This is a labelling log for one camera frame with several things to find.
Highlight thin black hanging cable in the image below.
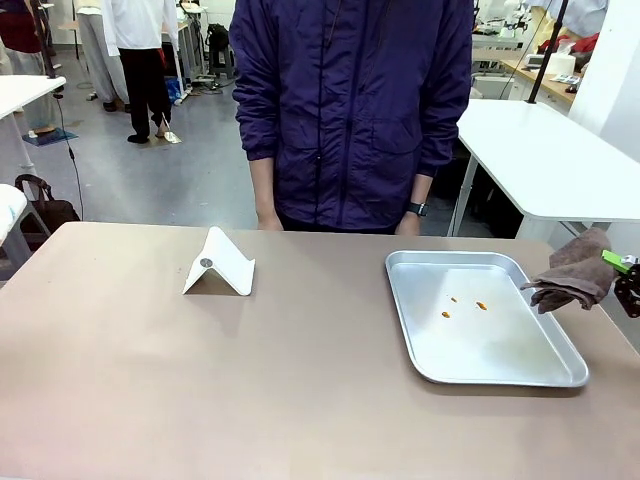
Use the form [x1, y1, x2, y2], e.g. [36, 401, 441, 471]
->
[51, 84, 87, 222]

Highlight person in purple jacket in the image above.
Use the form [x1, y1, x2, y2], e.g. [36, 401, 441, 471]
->
[232, 0, 474, 235]

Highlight brown towel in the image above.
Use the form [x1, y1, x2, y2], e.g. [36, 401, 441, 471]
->
[519, 227, 621, 315]

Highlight white folded stand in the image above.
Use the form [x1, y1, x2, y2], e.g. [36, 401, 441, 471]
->
[181, 225, 257, 297]

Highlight red cloth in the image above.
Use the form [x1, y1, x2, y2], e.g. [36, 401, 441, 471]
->
[568, 31, 602, 57]

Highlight large white table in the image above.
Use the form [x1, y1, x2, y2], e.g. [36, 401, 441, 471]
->
[447, 98, 640, 242]

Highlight brown leather bag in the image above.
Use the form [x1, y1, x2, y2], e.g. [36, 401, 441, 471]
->
[13, 173, 82, 237]

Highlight blue floor mat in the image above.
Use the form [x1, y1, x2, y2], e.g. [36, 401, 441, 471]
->
[22, 126, 81, 147]

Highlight person in dark red top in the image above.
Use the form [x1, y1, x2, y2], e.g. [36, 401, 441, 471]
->
[0, 0, 57, 57]

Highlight person in grey trousers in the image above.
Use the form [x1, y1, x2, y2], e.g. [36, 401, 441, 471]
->
[74, 0, 122, 113]

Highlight white stool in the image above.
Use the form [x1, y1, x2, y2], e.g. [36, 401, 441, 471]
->
[0, 183, 52, 262]

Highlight person's right hand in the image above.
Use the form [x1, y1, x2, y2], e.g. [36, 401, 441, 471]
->
[255, 212, 286, 232]

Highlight small white table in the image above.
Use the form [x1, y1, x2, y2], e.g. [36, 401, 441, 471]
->
[0, 74, 68, 172]

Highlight wooden workbench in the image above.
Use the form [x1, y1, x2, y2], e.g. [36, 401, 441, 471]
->
[498, 57, 585, 104]

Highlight person's right forearm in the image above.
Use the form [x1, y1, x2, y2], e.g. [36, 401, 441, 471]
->
[249, 155, 281, 217]

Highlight silver metal baking tray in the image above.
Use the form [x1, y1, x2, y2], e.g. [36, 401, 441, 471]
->
[384, 249, 590, 389]

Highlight person's left forearm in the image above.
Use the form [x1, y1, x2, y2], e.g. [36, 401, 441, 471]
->
[408, 172, 434, 205]

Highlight person in black trousers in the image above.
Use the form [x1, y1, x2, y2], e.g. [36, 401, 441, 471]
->
[102, 0, 180, 145]

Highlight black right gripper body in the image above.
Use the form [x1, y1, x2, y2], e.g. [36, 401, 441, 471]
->
[613, 265, 640, 319]

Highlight person's left hand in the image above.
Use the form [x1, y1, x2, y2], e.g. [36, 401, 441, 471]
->
[395, 214, 423, 236]

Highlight black pole on small table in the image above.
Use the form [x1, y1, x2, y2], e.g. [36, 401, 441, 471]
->
[33, 0, 67, 85]

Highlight black pole on large table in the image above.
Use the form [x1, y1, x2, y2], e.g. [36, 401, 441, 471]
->
[526, 0, 572, 106]

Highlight blue bag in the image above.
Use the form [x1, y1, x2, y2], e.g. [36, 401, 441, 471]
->
[165, 76, 186, 107]

